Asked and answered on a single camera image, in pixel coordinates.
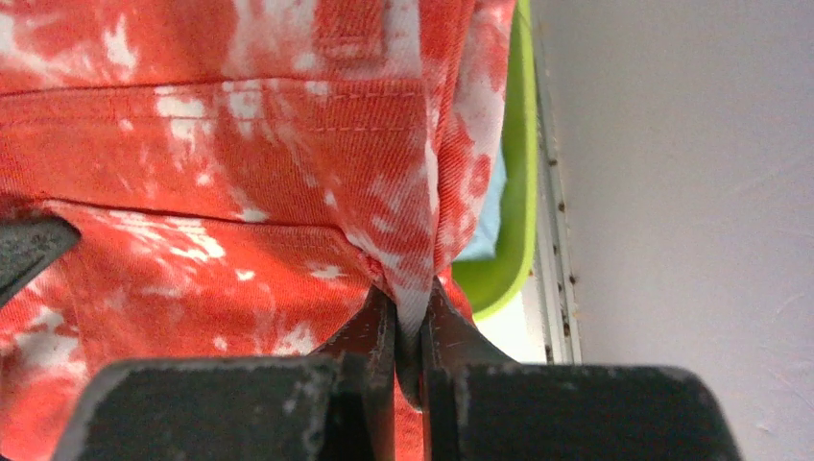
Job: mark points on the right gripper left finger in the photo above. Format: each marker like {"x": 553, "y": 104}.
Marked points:
{"x": 335, "y": 403}

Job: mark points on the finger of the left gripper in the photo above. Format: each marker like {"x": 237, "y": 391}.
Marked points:
{"x": 29, "y": 246}

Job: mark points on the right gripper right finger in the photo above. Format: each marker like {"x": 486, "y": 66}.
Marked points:
{"x": 479, "y": 404}

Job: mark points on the lime green plastic tray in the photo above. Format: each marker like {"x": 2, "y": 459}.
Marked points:
{"x": 490, "y": 284}

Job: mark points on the light blue cloth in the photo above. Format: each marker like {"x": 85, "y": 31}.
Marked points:
{"x": 483, "y": 243}

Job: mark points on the orange red item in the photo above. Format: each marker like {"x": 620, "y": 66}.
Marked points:
{"x": 240, "y": 172}

